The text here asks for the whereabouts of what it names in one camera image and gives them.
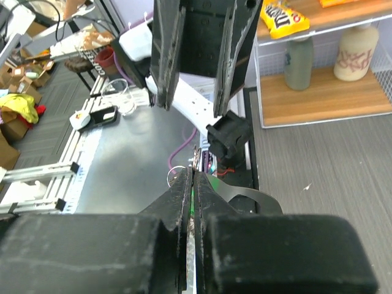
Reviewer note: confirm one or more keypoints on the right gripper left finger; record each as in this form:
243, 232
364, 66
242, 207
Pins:
100, 253

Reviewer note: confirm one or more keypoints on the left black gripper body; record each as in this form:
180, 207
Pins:
202, 36

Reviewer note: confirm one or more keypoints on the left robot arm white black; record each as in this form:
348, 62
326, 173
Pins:
194, 94

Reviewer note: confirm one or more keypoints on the white wire shelf rack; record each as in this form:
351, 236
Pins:
327, 98

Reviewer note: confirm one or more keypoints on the yellow cloth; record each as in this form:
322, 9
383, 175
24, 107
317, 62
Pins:
23, 104

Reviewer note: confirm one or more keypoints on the yellow m&m's bag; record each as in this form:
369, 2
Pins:
281, 20

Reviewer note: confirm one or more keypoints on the key with green tag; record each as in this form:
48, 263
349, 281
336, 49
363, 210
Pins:
214, 182

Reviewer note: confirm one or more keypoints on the orange candy packet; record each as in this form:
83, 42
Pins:
331, 3

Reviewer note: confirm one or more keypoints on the grey bottle on shelf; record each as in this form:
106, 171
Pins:
299, 57

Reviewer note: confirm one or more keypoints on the cream ceramic bottle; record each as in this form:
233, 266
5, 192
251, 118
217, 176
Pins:
355, 52

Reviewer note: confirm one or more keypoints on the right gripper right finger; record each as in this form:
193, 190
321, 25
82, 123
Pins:
315, 253

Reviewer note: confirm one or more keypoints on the black smartphone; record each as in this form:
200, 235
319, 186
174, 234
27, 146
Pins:
101, 118

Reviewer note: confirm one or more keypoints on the clear glass beaker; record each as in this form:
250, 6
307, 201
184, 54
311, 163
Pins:
117, 93

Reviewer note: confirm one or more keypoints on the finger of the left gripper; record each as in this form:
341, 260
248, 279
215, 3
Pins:
240, 28
168, 26

